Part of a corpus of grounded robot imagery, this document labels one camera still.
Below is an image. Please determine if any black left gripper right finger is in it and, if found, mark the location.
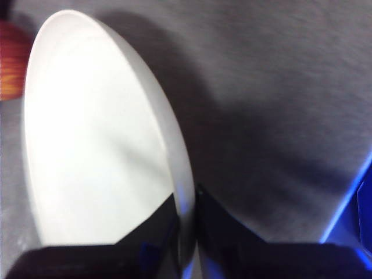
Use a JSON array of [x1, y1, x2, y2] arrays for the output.
[[196, 184, 372, 279]]

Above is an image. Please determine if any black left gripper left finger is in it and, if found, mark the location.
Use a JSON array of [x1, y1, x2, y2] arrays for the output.
[[5, 194, 180, 279]]

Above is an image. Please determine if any cream round plate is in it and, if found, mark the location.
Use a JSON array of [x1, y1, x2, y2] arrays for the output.
[[22, 9, 196, 279]]

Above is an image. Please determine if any red yellow apple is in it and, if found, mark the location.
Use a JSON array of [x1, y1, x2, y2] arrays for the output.
[[0, 20, 33, 101]]

